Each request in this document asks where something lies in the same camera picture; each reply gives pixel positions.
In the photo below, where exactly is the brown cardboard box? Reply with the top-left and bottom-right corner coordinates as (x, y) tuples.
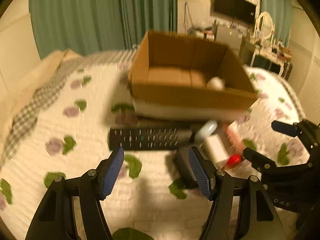
(129, 30), (258, 122)

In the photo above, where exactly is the black wall television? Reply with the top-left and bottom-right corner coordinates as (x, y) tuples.
(214, 0), (256, 25)

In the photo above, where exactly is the white floral quilted blanket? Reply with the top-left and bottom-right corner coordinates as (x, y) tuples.
(1, 65), (309, 239)

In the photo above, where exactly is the pale blue oval case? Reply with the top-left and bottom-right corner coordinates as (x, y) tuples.
(194, 120), (218, 143)

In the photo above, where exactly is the white oval vanity mirror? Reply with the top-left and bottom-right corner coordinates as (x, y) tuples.
(254, 11), (275, 42)

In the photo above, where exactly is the green curtain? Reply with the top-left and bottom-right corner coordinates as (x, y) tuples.
(29, 0), (177, 58)
(260, 0), (292, 46)

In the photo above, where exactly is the white plug charger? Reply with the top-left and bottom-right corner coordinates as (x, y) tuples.
(203, 134), (229, 164)

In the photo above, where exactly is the silver mini fridge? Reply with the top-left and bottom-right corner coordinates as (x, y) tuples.
(215, 25), (242, 49)

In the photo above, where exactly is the green curtain right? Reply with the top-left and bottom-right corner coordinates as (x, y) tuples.
(260, 0), (292, 46)

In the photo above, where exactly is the red and clear packet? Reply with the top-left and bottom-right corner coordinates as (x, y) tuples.
(222, 124), (245, 171)

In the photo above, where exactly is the black power adapter block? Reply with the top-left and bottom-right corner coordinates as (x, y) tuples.
(173, 147), (198, 189)

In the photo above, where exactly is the green curtain left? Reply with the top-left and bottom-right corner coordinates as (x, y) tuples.
(29, 0), (177, 58)

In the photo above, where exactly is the black TV remote control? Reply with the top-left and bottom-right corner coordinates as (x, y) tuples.
(108, 127), (193, 151)

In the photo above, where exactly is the white dressing table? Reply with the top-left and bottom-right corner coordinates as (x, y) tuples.
(238, 40), (293, 80)

